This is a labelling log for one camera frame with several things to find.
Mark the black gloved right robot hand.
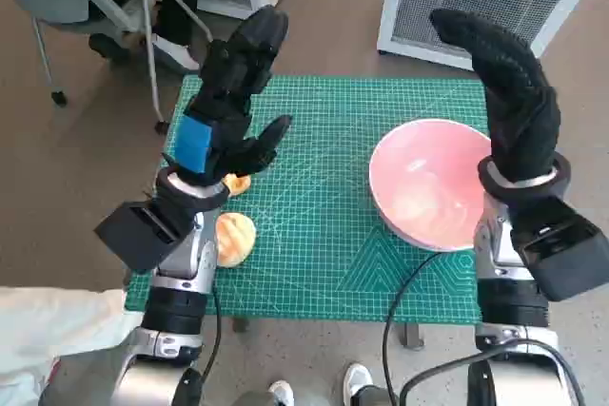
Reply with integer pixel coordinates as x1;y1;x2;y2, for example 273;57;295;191
430;9;561;184

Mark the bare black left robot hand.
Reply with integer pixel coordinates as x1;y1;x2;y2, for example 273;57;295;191
164;4;294;188

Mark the long braided toy bread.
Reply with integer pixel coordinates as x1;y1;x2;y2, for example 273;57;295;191
223;173;252;197

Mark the pink bowl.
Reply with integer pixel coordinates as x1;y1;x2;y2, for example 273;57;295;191
368;119;494;253

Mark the round toy bread bun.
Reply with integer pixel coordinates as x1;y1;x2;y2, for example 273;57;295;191
214;210;258;268

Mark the green cutting mat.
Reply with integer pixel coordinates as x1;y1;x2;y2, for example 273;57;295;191
124;73;491;326

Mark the wide white vented cabinet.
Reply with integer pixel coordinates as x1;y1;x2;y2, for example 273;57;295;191
376;0;609;72

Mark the standing person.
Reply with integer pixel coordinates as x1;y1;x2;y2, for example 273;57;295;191
237;361;401;406

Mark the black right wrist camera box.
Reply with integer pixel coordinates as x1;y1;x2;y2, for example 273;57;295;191
511;196;609;302

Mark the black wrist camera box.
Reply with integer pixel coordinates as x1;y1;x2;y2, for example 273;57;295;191
93;199;191;274
511;196;609;302

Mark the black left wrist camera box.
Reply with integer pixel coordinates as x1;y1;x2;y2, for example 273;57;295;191
93;199;191;274

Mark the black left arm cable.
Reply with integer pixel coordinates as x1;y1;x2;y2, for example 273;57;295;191
199;277;225;388

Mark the long black robot cable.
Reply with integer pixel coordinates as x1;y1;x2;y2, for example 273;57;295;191
383;249;453;406

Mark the looped black robot cable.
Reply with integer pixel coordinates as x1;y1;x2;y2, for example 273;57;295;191
398;338;586;406

